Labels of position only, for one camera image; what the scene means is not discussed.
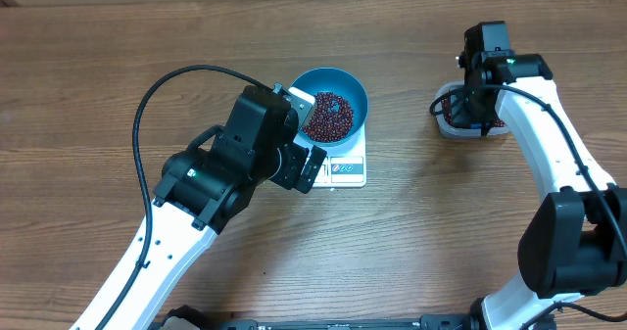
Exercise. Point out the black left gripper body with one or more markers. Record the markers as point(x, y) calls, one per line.
point(280, 165)

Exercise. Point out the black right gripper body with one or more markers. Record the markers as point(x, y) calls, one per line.
point(477, 110)

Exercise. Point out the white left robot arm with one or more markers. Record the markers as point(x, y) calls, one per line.
point(201, 189)

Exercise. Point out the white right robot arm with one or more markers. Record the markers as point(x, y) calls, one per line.
point(575, 245)

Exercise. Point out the white kitchen scale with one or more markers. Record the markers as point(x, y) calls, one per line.
point(345, 165)

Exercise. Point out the red beans in bowl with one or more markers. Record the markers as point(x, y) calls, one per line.
point(332, 119)

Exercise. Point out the blue plastic bowl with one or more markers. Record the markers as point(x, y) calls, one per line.
point(341, 83)

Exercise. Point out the clear plastic bean container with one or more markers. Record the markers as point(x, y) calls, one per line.
point(498, 129)

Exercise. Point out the red adzuki beans in container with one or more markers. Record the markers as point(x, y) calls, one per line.
point(453, 112)

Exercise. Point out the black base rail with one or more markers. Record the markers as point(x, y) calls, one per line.
point(187, 317)

